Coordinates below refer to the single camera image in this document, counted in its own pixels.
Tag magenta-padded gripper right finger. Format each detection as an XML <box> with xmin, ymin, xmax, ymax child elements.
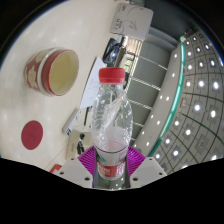
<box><xmin>124</xmin><ymin>146</ymin><xmax>168</xmax><ymax>189</ymax></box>

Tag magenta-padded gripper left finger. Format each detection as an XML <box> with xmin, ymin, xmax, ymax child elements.
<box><xmin>54</xmin><ymin>146</ymin><xmax>99</xmax><ymax>189</ymax></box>

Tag clear red-capped drink bottle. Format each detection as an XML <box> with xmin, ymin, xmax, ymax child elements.
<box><xmin>90</xmin><ymin>66</ymin><xmax>134</xmax><ymax>182</ymax></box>

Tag flat round red coaster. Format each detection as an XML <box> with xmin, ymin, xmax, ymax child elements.
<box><xmin>20</xmin><ymin>120</ymin><xmax>44</xmax><ymax>151</ymax></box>

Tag ceiling lights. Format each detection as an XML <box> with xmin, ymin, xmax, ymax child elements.
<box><xmin>133</xmin><ymin>31</ymin><xmax>224</xmax><ymax>168</ymax></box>

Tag red and cream mug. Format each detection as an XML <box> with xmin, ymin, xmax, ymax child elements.
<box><xmin>23</xmin><ymin>47</ymin><xmax>80</xmax><ymax>97</ymax></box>

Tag black bag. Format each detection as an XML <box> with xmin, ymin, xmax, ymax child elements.
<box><xmin>102</xmin><ymin>37</ymin><xmax>126</xmax><ymax>64</ymax></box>

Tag white cardboard box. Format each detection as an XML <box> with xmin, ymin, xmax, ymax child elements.
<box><xmin>109</xmin><ymin>3</ymin><xmax>154</xmax><ymax>42</ymax></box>

